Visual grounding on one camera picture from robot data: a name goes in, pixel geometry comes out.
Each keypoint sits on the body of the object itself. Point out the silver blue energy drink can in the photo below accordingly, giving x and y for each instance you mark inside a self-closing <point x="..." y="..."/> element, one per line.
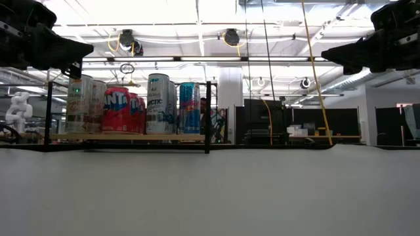
<point x="189" y="108"/>

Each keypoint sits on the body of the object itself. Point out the black table frame rail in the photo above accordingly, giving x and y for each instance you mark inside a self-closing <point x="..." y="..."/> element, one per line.
<point x="131" y="146"/>

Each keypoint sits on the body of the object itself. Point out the wooden shelf board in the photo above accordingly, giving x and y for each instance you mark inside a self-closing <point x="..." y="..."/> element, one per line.
<point x="131" y="136"/>

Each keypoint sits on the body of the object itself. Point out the black background frame crossbar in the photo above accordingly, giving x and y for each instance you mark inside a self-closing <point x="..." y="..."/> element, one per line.
<point x="215" y="84"/>

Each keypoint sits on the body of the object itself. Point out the long ceiling light strip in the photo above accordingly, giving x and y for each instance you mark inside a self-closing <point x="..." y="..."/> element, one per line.
<point x="210" y="59"/>

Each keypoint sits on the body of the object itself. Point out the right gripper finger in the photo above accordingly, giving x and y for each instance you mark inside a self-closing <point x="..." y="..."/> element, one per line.
<point x="364" y="54"/>

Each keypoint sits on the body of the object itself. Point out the black partition panel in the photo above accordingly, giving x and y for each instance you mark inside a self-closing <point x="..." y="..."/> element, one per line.
<point x="341" y="119"/>
<point x="390" y="121"/>
<point x="239" y="124"/>

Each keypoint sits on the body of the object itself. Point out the black background robot arm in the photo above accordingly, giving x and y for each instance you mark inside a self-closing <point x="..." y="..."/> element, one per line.
<point x="218" y="136"/>

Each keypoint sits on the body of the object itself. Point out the dark grey box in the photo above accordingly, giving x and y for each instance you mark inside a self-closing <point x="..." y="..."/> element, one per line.
<point x="309" y="128"/>

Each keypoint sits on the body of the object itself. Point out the black shelf frame post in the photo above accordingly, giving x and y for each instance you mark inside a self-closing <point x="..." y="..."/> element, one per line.
<point x="207" y="114"/>
<point x="48" y="114"/>

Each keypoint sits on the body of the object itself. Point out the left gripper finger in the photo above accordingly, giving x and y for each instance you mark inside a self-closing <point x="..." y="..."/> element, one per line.
<point x="59" y="52"/>

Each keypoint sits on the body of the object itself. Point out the wooden background bench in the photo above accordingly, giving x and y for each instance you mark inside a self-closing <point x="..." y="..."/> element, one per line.
<point x="344" y="136"/>

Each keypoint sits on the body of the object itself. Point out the white boxes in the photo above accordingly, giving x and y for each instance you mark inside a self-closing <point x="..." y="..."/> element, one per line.
<point x="297" y="130"/>

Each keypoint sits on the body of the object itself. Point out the black frame top bar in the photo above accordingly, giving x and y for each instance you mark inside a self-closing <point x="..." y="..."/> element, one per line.
<point x="23" y="84"/>

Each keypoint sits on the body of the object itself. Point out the silver ventilation duct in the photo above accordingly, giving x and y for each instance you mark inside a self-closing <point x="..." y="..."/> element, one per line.
<point x="364" y="79"/>

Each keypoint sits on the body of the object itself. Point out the colourful patterned panel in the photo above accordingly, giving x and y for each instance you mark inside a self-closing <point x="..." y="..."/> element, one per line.
<point x="220" y="126"/>

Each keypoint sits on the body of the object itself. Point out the red Fanta strawberry can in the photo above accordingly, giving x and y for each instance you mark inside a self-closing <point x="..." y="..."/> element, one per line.
<point x="143" y="114"/>
<point x="134" y="113"/>
<point x="115" y="111"/>

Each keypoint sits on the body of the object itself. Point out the black equipment cabinet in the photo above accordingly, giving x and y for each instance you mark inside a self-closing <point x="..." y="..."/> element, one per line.
<point x="259" y="114"/>

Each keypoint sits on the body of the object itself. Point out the yellow black tool case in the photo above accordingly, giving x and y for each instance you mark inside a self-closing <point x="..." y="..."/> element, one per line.
<point x="324" y="131"/>

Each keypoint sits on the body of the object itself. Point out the person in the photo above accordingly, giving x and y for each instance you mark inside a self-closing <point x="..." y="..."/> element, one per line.
<point x="203" y="108"/>

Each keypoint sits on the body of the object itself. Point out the white Celsius tropical vibe can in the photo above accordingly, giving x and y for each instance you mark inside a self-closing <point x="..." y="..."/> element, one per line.
<point x="97" y="108"/>
<point x="78" y="108"/>

